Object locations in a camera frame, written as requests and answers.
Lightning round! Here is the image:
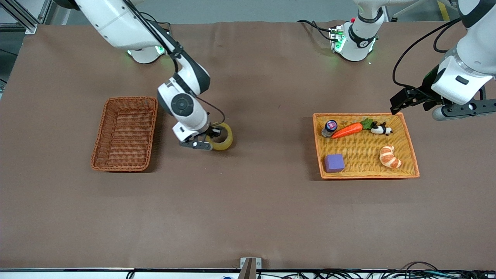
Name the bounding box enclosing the yellow transparent tape roll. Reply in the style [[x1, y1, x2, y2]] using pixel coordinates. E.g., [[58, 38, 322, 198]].
[[205, 122, 234, 152]]

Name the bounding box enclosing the brown deep wicker basket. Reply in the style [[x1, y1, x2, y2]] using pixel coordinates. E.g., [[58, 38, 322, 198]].
[[91, 96, 158, 172]]

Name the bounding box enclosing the orange flat wicker tray basket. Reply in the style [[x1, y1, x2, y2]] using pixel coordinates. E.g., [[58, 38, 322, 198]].
[[312, 112, 420, 179]]

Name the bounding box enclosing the brown table cover mat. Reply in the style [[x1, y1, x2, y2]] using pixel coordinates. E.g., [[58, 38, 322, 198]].
[[0, 21, 496, 270]]

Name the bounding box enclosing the small panda figure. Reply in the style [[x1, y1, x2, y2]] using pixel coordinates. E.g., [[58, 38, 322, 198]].
[[370, 122, 393, 136]]

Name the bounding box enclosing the toy croissant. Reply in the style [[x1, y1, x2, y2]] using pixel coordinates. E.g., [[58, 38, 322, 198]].
[[379, 145, 402, 169]]

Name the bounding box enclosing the small dark-lidded jar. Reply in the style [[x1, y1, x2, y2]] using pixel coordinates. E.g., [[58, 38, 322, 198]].
[[321, 120, 338, 138]]

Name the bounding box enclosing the orange toy carrot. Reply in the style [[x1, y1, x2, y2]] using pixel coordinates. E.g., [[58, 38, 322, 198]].
[[331, 118, 373, 139]]

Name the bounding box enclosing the purple foam cube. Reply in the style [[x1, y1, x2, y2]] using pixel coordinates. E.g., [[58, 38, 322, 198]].
[[324, 153, 346, 173]]

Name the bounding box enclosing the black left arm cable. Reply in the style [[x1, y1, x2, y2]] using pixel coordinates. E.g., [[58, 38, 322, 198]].
[[392, 17, 462, 91]]

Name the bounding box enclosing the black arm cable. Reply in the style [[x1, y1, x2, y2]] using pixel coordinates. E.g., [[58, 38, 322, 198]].
[[392, 17, 462, 91], [123, 0, 226, 126]]

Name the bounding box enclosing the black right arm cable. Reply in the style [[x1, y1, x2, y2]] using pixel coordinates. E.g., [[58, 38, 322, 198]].
[[123, 0, 226, 126]]

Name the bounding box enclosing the white table edge rail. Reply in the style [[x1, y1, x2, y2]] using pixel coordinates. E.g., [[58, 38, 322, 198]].
[[0, 269, 496, 279]]

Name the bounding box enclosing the aluminium frame post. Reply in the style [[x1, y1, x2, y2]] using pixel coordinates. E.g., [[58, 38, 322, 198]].
[[0, 0, 38, 34]]

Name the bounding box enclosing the black cable bundle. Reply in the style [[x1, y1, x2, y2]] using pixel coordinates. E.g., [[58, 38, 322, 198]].
[[256, 262, 496, 279]]

